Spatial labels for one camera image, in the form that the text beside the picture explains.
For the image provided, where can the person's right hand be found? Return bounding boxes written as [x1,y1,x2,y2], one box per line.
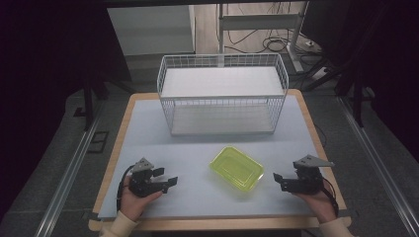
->
[294,183,337,224]

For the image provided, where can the dark curtain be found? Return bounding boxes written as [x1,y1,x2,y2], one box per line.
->
[0,0,132,218]
[300,0,419,164]

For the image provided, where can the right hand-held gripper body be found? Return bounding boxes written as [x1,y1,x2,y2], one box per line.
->
[293,154,335,196]

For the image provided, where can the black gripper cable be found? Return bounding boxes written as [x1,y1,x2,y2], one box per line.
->
[320,177,340,217]
[116,165,133,212]

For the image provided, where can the light grey table mat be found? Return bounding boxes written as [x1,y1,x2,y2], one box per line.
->
[97,94,331,220]

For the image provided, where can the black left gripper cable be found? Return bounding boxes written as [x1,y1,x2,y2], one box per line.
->
[116,165,133,212]

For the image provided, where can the white cabinet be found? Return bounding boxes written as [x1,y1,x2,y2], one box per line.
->
[107,4,197,57]

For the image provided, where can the black floor bracket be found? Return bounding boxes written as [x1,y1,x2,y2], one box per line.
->
[86,130,110,154]

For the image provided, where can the black stand leg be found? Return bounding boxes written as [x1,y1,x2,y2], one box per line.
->
[80,73,111,131]
[301,57,368,128]

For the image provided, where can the white metal stand frame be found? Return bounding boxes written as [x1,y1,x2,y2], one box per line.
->
[216,0,311,74]

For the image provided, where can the person's left hand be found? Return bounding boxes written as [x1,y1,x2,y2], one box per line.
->
[120,184,163,222]

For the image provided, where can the yellow-green plastic tray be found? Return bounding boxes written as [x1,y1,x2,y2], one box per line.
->
[209,145,266,193]

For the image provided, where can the aluminium floor rail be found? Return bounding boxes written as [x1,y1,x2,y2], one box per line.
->
[34,107,104,237]
[336,94,419,237]

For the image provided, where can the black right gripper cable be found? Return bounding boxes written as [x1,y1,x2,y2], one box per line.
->
[320,177,340,217]

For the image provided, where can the white wire basket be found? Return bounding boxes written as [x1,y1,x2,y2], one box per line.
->
[156,52,291,137]

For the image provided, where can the white power strip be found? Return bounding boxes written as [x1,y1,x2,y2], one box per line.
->
[303,39,323,54]

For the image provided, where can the black floor cables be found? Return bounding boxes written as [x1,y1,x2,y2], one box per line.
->
[226,2,325,67]

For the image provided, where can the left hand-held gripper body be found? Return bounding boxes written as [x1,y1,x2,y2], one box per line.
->
[127,157,166,198]

